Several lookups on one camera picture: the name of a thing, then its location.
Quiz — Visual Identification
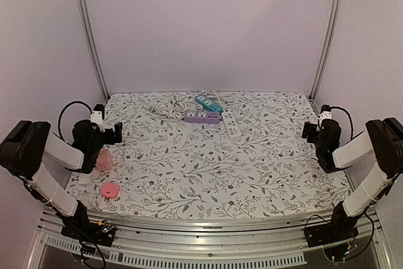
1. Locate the white power strip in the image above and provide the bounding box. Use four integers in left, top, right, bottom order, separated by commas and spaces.
221, 112, 241, 143

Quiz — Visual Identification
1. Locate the pink plug adapter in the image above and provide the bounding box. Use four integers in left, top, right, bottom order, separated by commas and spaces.
100, 183, 120, 201

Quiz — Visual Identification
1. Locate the teal power strip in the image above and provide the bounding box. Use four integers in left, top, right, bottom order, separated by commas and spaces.
195, 94, 223, 113

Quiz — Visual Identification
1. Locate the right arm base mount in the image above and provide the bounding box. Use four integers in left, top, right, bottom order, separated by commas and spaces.
304, 223, 358, 248

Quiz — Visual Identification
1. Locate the aluminium frame post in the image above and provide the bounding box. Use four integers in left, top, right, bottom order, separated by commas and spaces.
309, 0, 342, 102
77, 0, 110, 101

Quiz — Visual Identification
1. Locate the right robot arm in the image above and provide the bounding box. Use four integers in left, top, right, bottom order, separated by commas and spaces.
302, 117, 402, 241

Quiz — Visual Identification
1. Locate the light pink cube socket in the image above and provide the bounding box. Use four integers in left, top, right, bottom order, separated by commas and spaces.
96, 149, 113, 172

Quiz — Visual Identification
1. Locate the right aluminium frame post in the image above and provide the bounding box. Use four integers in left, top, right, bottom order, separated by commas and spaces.
309, 0, 342, 102

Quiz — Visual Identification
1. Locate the purple power strip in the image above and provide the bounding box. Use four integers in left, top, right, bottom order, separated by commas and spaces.
184, 110, 220, 124

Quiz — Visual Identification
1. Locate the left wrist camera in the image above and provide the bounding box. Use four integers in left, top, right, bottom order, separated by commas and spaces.
90, 104, 105, 125

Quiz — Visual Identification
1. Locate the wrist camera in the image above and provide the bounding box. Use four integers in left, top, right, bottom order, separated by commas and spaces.
90, 104, 105, 125
318, 105, 332, 127

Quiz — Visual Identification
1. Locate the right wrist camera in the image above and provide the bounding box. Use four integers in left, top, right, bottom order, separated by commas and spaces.
318, 105, 332, 127

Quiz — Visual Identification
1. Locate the aluminium front rail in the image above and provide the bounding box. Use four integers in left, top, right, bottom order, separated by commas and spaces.
28, 209, 394, 269

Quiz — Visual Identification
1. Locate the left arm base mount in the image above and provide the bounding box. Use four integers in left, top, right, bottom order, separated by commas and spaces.
61, 220, 116, 247

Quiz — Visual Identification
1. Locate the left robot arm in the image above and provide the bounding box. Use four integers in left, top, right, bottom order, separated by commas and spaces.
1, 120, 123, 240

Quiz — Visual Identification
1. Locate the white plug adapter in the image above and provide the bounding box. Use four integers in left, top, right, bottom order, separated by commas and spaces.
77, 173, 91, 186

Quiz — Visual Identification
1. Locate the left aluminium frame post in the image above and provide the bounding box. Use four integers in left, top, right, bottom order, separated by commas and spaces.
77, 0, 110, 101

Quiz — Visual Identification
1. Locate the floral patterned table mat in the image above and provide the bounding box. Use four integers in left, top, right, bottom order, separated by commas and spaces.
66, 92, 351, 220

